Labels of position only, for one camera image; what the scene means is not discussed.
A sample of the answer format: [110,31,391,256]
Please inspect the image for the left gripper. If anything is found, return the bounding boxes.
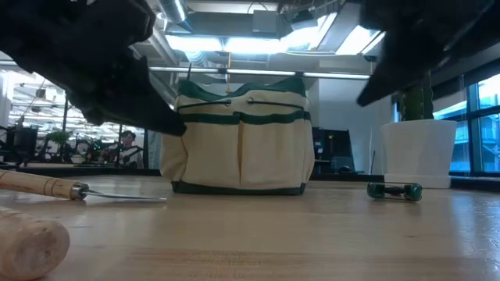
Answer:
[0,0,188,137]

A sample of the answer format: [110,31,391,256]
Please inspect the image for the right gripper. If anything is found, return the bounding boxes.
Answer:
[357,0,500,108]

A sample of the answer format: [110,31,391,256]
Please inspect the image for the cream green-trimmed gardening bag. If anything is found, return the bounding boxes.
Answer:
[159,76,316,196]

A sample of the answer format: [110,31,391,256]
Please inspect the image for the slim black pruner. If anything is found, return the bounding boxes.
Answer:
[366,181,423,203]

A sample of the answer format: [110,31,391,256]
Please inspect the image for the narrow trowel wooden handle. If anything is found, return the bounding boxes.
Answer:
[0,168,168,204]

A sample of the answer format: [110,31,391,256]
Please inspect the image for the wide trowel wooden handle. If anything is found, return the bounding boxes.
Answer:
[0,205,71,281]

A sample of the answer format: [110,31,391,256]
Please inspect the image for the grey curtain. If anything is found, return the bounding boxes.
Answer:
[146,130,163,169]

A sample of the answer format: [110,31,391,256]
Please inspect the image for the green cactus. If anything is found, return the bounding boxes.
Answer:
[398,72,434,122]

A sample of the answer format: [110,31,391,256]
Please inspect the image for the person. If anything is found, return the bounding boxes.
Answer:
[99,130,145,169]

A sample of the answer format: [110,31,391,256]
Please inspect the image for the white hexagonal plant pot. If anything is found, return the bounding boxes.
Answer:
[380,119,458,190]

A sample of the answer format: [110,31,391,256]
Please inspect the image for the green leafy plant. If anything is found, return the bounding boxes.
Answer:
[46,130,73,157]

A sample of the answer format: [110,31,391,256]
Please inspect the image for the black monitor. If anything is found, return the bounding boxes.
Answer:
[312,126,355,176]

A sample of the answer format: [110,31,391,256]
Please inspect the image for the black-framed window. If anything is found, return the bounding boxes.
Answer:
[431,72,500,176]

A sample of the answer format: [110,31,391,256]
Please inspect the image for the black workstation equipment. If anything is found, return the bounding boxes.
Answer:
[0,123,40,165]

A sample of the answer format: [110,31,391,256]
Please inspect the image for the long ceiling light tube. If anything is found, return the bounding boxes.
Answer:
[148,65,372,80]

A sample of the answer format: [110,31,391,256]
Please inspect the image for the grey ceiling box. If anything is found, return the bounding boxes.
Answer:
[252,9,280,34]

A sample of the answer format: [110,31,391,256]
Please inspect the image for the black aluminium table frame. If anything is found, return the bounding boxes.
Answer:
[0,162,500,193]

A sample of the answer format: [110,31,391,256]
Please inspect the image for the silver ventilation duct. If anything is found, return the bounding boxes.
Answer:
[158,0,188,24]

